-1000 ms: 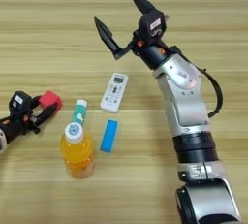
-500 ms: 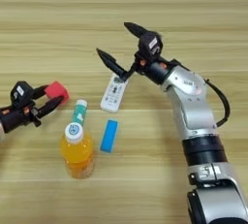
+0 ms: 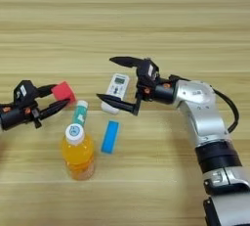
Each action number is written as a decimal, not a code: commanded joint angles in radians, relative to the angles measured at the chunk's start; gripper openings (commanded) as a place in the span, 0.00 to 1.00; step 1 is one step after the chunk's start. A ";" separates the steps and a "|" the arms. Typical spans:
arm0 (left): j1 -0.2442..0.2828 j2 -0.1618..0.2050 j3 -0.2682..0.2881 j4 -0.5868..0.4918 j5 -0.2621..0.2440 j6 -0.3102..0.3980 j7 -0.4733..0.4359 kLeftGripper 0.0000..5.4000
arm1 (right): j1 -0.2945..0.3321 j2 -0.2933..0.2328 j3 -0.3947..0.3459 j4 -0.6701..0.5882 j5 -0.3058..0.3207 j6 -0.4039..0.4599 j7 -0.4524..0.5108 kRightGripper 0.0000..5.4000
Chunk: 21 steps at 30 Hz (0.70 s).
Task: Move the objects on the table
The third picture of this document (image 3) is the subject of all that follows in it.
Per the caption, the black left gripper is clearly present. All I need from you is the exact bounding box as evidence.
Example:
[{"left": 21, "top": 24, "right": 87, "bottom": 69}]
[{"left": 0, "top": 83, "right": 71, "bottom": 132}]

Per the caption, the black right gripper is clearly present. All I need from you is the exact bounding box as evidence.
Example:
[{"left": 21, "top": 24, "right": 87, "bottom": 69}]
[{"left": 96, "top": 56, "right": 180, "bottom": 117}]

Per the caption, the red cube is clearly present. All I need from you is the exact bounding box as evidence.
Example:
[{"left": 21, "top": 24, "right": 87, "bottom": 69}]
[{"left": 50, "top": 80, "right": 78, "bottom": 106}]

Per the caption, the orange juice bottle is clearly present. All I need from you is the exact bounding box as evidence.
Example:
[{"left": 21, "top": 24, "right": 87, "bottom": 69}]
[{"left": 61, "top": 122, "right": 97, "bottom": 182}]

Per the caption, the white remote control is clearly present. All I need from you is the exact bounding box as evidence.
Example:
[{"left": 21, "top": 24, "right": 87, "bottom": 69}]
[{"left": 100, "top": 72, "right": 131, "bottom": 115}]

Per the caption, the left gripper labelled black box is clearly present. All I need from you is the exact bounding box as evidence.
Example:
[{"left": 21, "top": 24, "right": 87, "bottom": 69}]
[{"left": 12, "top": 79, "right": 37, "bottom": 106}]

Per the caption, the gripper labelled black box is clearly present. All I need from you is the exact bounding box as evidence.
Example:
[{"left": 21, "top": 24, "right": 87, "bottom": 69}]
[
  {"left": 136, "top": 58, "right": 161, "bottom": 88},
  {"left": 12, "top": 79, "right": 37, "bottom": 106}
]

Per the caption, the right gripper labelled black box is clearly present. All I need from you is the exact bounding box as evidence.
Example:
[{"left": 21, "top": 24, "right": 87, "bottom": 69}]
[{"left": 136, "top": 58, "right": 161, "bottom": 88}]

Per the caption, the white and green tube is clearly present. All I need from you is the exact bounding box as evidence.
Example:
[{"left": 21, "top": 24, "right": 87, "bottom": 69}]
[{"left": 71, "top": 99, "right": 90, "bottom": 128}]

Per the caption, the blue rectangular block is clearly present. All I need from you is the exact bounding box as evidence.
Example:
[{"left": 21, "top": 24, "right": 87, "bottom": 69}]
[{"left": 100, "top": 119, "right": 120, "bottom": 156}]

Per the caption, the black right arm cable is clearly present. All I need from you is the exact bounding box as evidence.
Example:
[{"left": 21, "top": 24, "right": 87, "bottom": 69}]
[{"left": 210, "top": 86, "right": 240, "bottom": 134}]

